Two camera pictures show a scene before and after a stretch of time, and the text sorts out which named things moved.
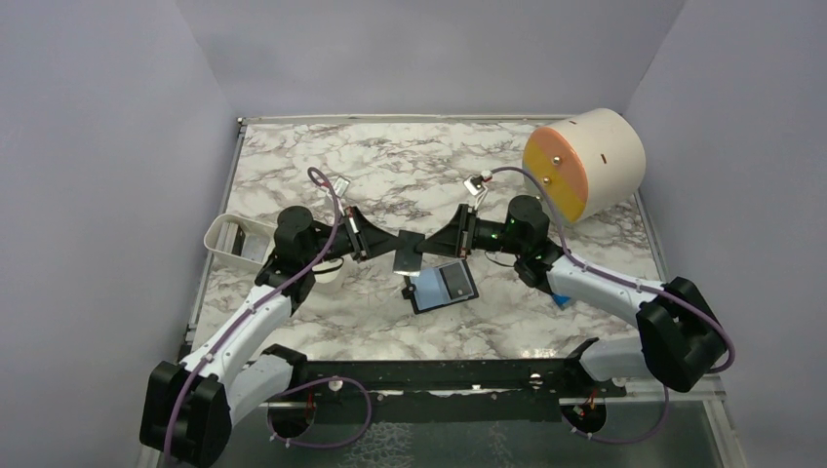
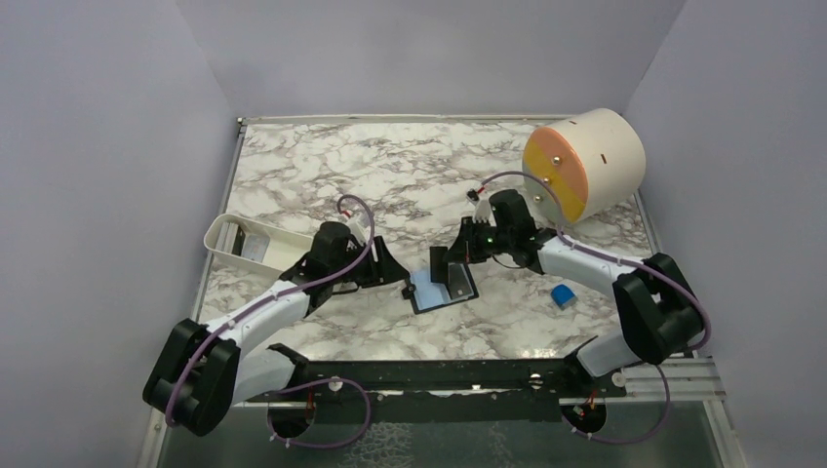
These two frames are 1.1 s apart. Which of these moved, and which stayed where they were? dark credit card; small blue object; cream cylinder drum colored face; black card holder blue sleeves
Moved: dark credit card
Stayed: small blue object; cream cylinder drum colored face; black card holder blue sleeves
